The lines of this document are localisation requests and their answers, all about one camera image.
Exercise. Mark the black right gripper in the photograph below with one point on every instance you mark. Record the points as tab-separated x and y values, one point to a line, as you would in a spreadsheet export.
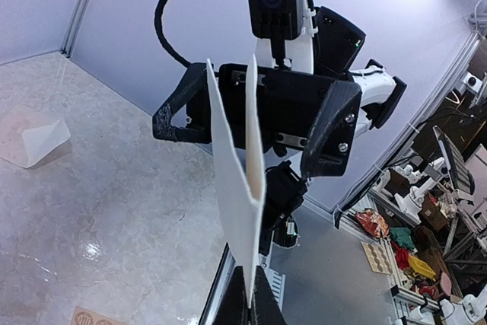
313	113

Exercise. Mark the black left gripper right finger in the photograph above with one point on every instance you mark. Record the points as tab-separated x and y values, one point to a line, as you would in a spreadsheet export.
264	307

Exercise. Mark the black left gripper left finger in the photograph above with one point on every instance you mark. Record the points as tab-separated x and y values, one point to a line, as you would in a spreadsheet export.
228	306

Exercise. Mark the cream letter with ornate border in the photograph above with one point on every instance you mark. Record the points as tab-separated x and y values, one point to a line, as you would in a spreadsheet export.
241	191

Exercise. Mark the pink envelope with cream flap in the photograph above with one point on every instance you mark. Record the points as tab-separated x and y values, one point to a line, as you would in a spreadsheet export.
27	140

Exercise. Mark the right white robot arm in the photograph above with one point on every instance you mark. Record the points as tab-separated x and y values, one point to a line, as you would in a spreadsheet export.
340	42

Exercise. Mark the brown seal sticker sheet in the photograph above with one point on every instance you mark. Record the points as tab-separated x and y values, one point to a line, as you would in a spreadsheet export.
82	316

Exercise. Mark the cluttered shelf of parts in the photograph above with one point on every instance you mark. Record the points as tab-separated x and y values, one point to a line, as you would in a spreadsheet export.
434	203

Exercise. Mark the front aluminium rail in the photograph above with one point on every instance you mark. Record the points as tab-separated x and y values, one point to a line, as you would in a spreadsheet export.
223	274

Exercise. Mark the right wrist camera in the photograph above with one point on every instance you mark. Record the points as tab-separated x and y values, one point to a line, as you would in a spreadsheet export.
276	19

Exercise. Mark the right aluminium frame post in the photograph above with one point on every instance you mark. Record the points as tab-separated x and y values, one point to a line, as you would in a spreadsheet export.
74	26

